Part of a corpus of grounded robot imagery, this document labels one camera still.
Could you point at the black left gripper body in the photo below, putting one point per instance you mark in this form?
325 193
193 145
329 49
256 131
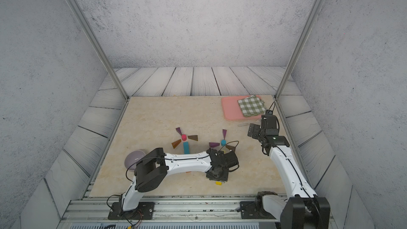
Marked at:
222 176

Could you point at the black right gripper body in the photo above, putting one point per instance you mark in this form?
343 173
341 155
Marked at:
257 131

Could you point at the purple triangular block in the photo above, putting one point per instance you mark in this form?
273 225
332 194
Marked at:
214 144
179 130

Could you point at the dark brown rectangular block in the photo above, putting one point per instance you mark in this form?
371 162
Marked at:
193 137

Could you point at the teal rectangular block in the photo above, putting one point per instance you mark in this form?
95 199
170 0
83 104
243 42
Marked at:
186 148

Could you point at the reddish brown wooden wedge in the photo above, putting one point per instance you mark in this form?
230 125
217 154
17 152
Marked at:
176 143

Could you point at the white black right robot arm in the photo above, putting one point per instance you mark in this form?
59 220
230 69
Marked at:
303 209

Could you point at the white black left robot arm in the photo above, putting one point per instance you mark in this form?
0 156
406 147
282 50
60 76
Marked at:
154 167

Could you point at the green white checkered cloth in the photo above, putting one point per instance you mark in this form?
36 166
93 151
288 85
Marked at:
252 106

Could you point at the pink plastic tray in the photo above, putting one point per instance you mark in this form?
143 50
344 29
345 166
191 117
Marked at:
231 108

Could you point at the lilac ceramic bowl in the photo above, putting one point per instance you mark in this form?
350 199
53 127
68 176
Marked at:
132 158

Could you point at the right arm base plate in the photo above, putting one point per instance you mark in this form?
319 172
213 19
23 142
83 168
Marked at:
251 210

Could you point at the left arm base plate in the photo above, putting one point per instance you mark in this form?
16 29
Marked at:
144 211

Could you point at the aluminium front rail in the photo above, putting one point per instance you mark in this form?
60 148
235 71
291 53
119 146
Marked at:
172 212

